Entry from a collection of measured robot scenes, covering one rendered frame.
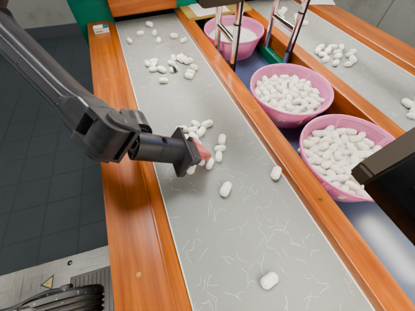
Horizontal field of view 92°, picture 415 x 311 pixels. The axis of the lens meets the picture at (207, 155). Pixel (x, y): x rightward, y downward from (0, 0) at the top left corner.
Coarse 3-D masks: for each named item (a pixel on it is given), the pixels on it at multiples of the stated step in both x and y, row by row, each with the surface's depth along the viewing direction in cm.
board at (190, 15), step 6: (180, 6) 101; (186, 6) 101; (228, 6) 101; (234, 6) 101; (246, 6) 101; (186, 12) 96; (192, 12) 96; (222, 12) 96; (228, 12) 97; (234, 12) 98; (192, 18) 93; (198, 18) 94; (204, 18) 95
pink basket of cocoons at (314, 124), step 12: (312, 120) 57; (324, 120) 59; (336, 120) 60; (348, 120) 59; (360, 120) 58; (372, 132) 57; (384, 132) 55; (300, 144) 52; (384, 144) 55; (300, 156) 57; (312, 168) 48; (324, 180) 47; (336, 192) 48
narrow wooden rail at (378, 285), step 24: (192, 24) 92; (216, 72) 73; (240, 96) 64; (264, 120) 58; (264, 144) 55; (288, 144) 53; (288, 168) 49; (312, 192) 45; (312, 216) 44; (336, 216) 42; (336, 240) 40; (360, 240) 40; (360, 264) 37; (384, 288) 35
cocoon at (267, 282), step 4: (272, 272) 37; (264, 276) 37; (268, 276) 37; (272, 276) 37; (276, 276) 37; (264, 280) 36; (268, 280) 36; (272, 280) 36; (276, 280) 36; (264, 284) 36; (268, 284) 36; (272, 284) 36; (264, 288) 36; (268, 288) 36
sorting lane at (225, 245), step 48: (144, 48) 85; (192, 48) 85; (144, 96) 68; (192, 96) 68; (240, 144) 56; (192, 192) 48; (240, 192) 48; (288, 192) 48; (192, 240) 42; (240, 240) 42; (288, 240) 42; (192, 288) 37; (240, 288) 37; (288, 288) 37; (336, 288) 37
